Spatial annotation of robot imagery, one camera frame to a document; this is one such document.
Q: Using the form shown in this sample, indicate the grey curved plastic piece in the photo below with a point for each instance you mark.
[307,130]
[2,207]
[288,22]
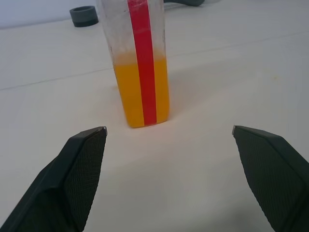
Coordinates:
[188,2]

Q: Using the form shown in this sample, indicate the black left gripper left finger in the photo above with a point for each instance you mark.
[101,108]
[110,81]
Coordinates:
[60,183]

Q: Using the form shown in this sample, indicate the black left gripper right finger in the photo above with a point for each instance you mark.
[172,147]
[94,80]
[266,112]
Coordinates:
[272,174]

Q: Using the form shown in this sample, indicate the clear bottle with orange juice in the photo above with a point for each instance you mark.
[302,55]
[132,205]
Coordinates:
[128,91]

